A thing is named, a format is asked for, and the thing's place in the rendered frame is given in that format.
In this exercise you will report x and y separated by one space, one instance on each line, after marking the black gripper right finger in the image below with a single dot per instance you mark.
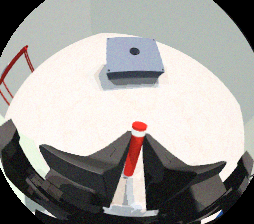
166 176

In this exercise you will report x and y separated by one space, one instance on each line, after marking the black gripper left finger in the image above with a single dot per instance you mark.
100 170

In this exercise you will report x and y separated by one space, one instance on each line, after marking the red peg with white band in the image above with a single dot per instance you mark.
138 131

